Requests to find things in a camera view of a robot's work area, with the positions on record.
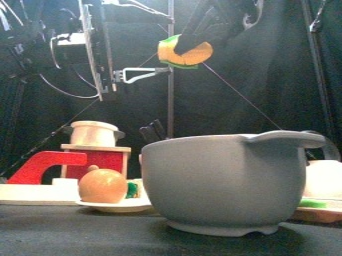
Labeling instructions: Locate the thin vertical metal pole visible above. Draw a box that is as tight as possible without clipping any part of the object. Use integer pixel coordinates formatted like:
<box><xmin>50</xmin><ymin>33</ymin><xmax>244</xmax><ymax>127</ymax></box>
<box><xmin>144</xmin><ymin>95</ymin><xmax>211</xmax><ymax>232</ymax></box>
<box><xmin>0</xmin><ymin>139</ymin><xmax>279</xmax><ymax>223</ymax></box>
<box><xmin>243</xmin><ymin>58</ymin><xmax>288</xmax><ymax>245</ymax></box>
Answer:
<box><xmin>165</xmin><ymin>0</ymin><xmax>176</xmax><ymax>140</ymax></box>

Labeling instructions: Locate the white toy pot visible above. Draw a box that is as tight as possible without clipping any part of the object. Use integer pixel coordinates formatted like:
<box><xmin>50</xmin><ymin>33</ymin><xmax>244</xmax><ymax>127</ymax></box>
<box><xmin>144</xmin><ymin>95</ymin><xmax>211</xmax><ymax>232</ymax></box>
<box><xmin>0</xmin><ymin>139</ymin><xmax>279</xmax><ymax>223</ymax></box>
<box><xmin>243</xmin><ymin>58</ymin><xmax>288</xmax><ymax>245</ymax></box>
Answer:
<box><xmin>61</xmin><ymin>120</ymin><xmax>127</xmax><ymax>148</ymax></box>

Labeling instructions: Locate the orange wooden toy onion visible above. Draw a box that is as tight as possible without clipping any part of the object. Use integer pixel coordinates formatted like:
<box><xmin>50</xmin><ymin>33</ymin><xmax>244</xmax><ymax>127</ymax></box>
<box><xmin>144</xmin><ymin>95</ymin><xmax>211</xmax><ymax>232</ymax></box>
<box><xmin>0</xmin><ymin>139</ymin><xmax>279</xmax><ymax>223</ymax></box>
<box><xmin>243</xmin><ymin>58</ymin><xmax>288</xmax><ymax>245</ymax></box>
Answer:
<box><xmin>77</xmin><ymin>164</ymin><xmax>129</xmax><ymax>205</ymax></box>

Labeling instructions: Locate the red wooden toy mixer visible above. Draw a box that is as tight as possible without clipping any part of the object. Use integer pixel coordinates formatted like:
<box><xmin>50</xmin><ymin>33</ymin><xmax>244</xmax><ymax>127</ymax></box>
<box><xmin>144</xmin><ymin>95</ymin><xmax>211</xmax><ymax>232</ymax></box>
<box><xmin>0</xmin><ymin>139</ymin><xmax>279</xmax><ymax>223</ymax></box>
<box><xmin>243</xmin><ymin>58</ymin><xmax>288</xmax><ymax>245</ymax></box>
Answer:
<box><xmin>5</xmin><ymin>143</ymin><xmax>133</xmax><ymax>185</ymax></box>

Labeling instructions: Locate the small green toy piece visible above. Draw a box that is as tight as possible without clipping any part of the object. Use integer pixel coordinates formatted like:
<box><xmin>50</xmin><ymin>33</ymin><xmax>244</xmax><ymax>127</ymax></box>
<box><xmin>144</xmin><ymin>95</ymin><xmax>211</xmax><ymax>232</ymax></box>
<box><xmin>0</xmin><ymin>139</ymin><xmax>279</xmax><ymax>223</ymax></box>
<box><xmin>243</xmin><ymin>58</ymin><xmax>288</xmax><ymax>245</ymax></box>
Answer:
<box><xmin>124</xmin><ymin>181</ymin><xmax>140</xmax><ymax>200</ymax></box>

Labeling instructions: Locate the large grey mixing bowl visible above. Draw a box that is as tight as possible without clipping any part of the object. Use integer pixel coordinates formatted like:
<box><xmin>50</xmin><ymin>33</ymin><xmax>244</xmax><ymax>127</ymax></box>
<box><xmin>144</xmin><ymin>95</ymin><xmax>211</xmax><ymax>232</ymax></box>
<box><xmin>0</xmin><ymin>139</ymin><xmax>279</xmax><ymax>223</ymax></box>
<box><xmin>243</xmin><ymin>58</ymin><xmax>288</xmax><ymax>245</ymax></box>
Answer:
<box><xmin>140</xmin><ymin>129</ymin><xmax>327</xmax><ymax>238</ymax></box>

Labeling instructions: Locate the small white plate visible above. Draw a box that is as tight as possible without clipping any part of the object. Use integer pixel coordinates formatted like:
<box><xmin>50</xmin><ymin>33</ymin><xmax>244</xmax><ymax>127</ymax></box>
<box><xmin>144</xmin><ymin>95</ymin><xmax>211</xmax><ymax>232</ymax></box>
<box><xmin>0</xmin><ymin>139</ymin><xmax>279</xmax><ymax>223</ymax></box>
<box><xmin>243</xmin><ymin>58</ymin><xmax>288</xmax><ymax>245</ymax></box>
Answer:
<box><xmin>73</xmin><ymin>197</ymin><xmax>155</xmax><ymax>214</ymax></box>

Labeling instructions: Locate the white flat base board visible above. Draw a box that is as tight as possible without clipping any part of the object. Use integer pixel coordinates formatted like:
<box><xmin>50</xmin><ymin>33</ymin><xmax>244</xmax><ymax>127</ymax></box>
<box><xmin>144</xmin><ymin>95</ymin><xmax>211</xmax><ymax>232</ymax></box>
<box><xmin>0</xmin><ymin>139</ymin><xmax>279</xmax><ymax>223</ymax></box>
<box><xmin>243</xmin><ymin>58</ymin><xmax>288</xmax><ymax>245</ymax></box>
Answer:
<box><xmin>0</xmin><ymin>177</ymin><xmax>82</xmax><ymax>206</ymax></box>

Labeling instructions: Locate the white toy kettle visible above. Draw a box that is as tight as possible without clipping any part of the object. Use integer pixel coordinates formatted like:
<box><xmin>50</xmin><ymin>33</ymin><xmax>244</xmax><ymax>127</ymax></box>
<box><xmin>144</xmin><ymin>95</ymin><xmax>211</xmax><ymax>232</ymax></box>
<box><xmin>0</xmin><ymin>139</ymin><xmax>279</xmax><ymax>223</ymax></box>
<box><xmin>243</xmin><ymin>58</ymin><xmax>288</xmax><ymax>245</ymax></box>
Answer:
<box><xmin>303</xmin><ymin>130</ymin><xmax>342</xmax><ymax>201</ymax></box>

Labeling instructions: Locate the green flat toy piece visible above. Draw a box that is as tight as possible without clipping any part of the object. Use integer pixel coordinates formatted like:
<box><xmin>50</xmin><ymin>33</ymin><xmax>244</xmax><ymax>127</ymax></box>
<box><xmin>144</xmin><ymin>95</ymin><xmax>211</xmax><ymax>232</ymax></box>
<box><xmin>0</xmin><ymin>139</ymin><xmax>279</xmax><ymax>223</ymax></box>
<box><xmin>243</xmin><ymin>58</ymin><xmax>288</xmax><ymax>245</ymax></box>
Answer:
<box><xmin>298</xmin><ymin>197</ymin><xmax>328</xmax><ymax>210</ymax></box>

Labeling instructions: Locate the wooden tray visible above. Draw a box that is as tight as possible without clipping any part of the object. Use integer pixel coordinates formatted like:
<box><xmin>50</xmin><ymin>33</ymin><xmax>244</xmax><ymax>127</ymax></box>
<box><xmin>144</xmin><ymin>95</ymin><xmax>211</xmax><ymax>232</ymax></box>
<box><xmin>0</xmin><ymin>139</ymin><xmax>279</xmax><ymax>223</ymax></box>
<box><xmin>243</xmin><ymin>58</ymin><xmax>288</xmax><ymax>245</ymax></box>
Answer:
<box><xmin>290</xmin><ymin>198</ymin><xmax>342</xmax><ymax>225</ymax></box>

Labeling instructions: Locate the white gripper cable loop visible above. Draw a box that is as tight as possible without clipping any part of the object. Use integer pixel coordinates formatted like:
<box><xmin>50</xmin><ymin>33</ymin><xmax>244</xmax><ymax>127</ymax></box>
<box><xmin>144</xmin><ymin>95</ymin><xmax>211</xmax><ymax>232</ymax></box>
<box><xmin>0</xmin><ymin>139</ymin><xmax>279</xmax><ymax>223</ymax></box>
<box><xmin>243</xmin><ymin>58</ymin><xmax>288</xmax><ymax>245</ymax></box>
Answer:
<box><xmin>37</xmin><ymin>35</ymin><xmax>101</xmax><ymax>100</ymax></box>

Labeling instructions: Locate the black utensil handle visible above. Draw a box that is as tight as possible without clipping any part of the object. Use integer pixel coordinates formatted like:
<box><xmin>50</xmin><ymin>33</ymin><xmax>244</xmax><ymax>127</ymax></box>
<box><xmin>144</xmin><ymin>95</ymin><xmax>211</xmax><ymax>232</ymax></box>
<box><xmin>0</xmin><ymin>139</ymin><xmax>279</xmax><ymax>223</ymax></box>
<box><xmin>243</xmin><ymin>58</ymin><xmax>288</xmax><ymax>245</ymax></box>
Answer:
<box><xmin>149</xmin><ymin>118</ymin><xmax>169</xmax><ymax>141</ymax></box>
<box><xmin>137</xmin><ymin>125</ymin><xmax>157</xmax><ymax>145</ymax></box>

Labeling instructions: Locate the thin diagonal brace wire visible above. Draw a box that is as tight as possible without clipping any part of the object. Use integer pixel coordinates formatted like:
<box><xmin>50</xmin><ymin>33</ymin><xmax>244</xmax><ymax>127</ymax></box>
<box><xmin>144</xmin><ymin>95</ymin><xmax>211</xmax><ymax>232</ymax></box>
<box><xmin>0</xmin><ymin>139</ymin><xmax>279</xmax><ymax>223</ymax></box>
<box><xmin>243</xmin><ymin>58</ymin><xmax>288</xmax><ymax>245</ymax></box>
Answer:
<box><xmin>0</xmin><ymin>51</ymin><xmax>160</xmax><ymax>178</ymax></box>
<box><xmin>201</xmin><ymin>62</ymin><xmax>283</xmax><ymax>131</ymax></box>

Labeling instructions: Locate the dark frame post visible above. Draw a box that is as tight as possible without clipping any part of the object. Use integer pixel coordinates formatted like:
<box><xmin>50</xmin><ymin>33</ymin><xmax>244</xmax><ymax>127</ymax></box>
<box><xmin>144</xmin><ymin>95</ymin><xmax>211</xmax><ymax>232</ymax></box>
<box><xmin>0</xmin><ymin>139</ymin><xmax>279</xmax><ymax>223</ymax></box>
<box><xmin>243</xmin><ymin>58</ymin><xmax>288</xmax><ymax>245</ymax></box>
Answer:
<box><xmin>300</xmin><ymin>0</ymin><xmax>336</xmax><ymax>144</ymax></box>

